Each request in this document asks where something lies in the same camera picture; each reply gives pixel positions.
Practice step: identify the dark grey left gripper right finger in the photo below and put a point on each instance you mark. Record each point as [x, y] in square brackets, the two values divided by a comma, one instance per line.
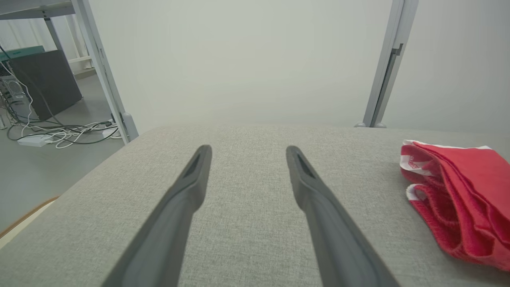
[330, 231]

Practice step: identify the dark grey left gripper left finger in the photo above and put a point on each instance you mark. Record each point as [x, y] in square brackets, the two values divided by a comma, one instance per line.
[175, 215]

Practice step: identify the red shorts with white hem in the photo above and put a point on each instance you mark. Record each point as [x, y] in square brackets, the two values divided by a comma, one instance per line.
[470, 191]

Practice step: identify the grey fabric sofa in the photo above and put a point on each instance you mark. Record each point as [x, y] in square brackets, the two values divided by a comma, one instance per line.
[247, 179]

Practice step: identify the small white power adapter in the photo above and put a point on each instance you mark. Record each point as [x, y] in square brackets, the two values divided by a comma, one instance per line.
[110, 132]

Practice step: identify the long white power strip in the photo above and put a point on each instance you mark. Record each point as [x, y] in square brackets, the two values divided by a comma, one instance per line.
[34, 140]

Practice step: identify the grey computer tower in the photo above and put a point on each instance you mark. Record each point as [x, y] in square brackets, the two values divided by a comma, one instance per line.
[14, 89]

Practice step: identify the teal box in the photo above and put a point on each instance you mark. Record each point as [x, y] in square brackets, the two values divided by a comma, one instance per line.
[22, 53]

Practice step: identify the grey metal table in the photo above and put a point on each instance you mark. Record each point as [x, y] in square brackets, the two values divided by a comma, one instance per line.
[36, 10]

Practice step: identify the grey post pair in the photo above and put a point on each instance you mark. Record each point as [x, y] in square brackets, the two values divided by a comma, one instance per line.
[376, 87]

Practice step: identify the white rack frame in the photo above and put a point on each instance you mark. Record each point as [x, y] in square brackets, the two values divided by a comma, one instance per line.
[79, 59]

